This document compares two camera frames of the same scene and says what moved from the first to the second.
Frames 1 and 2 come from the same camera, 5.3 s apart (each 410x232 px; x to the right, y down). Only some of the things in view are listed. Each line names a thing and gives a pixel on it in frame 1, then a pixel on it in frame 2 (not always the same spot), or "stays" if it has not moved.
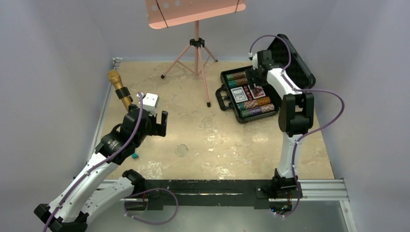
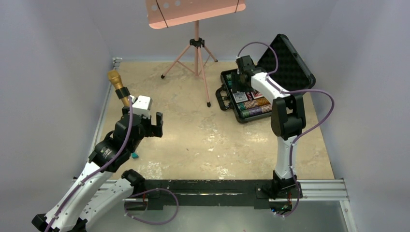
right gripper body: x=258 y=80 -> x=237 y=84
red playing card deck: x=257 y=92 stays
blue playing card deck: x=239 y=94 stays
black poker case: x=246 y=104 stays
